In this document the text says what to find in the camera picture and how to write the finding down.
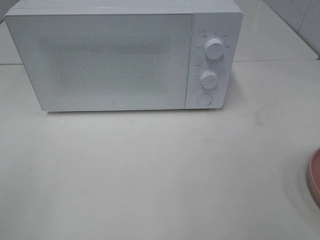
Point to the white timer knob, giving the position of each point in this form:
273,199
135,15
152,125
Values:
208,80

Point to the upper white power knob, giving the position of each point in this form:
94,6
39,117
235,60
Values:
214,48

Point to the white microwave door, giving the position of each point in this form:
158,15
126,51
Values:
105,62

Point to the round white door button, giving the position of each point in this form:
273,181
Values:
204,99

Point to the pink round plate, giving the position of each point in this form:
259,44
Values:
313,176

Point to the white microwave oven body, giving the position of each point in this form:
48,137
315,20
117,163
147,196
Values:
222,18

